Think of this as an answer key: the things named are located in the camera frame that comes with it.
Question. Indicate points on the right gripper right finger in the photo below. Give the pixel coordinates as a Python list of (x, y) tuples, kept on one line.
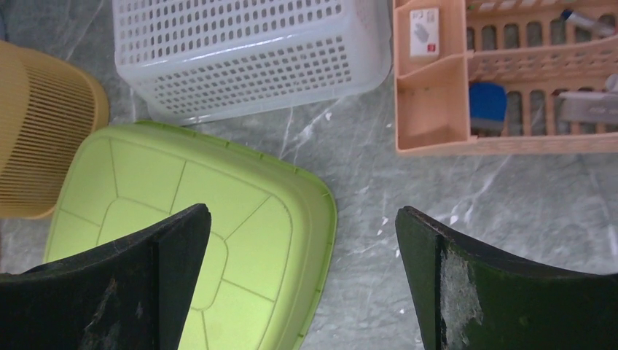
[(470, 295)]

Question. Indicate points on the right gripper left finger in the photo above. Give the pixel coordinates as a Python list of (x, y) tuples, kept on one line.
[(131, 293)]

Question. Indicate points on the green plastic basin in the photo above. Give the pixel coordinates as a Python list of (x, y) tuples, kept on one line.
[(272, 230)]

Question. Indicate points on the yellow mesh waste basket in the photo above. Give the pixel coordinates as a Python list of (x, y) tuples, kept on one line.
[(48, 108)]

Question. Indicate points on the light green plastic basket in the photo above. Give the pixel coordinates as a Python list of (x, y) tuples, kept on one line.
[(198, 61)]

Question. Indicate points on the blue object in organizer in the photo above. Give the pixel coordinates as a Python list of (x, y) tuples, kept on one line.
[(487, 106)]

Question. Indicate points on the orange plastic file organizer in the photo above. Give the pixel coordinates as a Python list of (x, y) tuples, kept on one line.
[(507, 43)]

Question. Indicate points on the grey object in organizer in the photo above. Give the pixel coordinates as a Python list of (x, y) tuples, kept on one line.
[(588, 107)]

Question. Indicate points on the white paper card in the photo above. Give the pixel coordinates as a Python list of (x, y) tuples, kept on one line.
[(424, 34)]

